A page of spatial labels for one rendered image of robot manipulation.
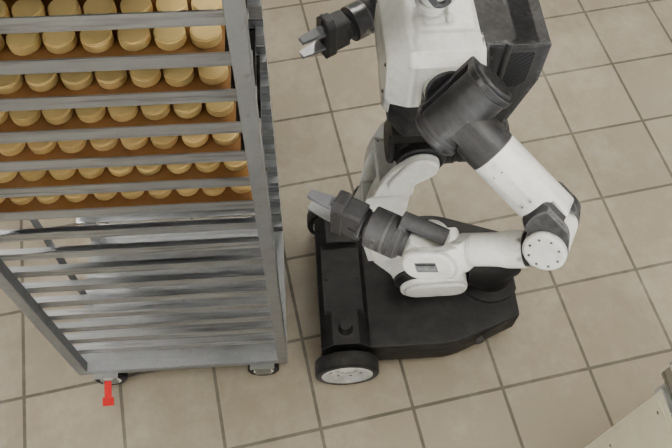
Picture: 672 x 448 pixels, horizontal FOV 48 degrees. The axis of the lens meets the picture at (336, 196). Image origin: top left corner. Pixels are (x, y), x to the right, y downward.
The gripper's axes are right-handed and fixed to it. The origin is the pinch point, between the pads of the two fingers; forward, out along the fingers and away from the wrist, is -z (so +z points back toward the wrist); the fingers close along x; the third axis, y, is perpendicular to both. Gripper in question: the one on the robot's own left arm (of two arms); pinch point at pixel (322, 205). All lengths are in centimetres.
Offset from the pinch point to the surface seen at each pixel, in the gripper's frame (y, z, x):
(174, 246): 15.6, -29.3, -17.1
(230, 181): 8.0, -16.1, 9.1
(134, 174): 14.5, -34.4, 7.7
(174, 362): 23, -39, -91
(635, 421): -1, 80, -39
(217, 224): 10.3, -20.0, -8.0
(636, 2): -209, 50, -105
